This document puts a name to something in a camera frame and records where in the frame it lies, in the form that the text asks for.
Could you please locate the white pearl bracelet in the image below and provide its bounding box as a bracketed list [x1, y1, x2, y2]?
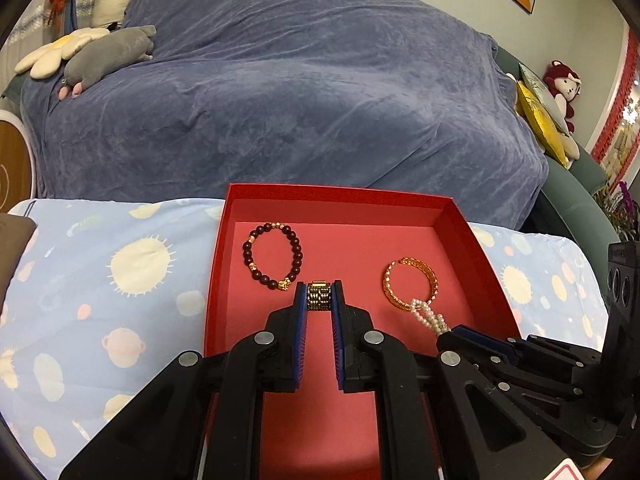
[411, 297, 452, 335]

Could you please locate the gold bangle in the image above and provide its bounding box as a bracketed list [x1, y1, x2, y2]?
[381, 257, 439, 312]

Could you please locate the red tray box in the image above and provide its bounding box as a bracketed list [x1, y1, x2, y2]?
[202, 182, 522, 480]

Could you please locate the green sofa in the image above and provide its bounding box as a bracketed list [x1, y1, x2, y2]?
[494, 44, 622, 261]

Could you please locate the blue planet tablecloth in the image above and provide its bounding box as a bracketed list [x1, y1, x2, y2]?
[1, 200, 608, 479]

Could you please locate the yellow pillow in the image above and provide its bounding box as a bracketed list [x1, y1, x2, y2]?
[515, 80, 570, 169]

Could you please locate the grey silver pillow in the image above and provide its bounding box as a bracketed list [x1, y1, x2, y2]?
[520, 63, 570, 134]

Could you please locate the red monkey plush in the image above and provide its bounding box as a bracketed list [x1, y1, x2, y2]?
[542, 60, 582, 133]

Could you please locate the blue-grey sofa blanket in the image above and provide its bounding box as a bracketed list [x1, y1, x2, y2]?
[21, 0, 549, 229]

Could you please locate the round wooden white device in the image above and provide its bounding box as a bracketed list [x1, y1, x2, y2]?
[0, 110, 37, 212]

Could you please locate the grey plush toy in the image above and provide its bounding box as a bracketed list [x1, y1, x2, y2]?
[58, 25, 156, 101]

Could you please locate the flower shaped cushion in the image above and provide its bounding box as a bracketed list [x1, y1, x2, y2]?
[14, 27, 110, 80]

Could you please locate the dark bead bracelet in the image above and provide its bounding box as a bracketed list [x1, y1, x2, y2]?
[242, 221, 305, 292]

